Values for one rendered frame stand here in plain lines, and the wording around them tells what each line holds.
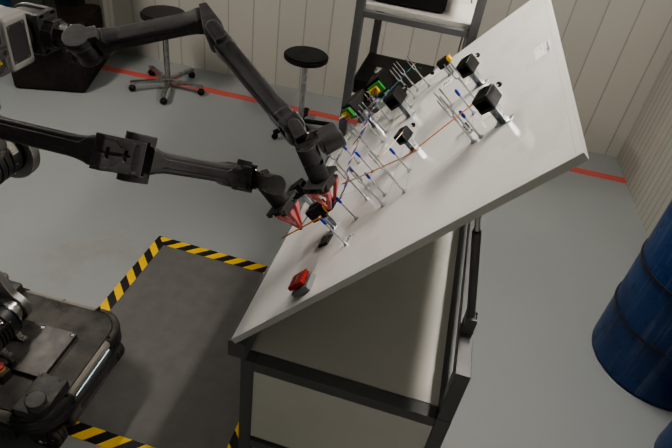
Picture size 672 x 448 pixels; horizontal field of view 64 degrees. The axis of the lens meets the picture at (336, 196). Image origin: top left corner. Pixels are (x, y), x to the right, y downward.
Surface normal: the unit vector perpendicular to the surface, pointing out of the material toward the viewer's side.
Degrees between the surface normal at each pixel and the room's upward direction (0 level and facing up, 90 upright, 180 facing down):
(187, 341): 0
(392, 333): 0
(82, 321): 0
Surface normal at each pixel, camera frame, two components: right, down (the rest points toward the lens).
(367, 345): 0.12, -0.80
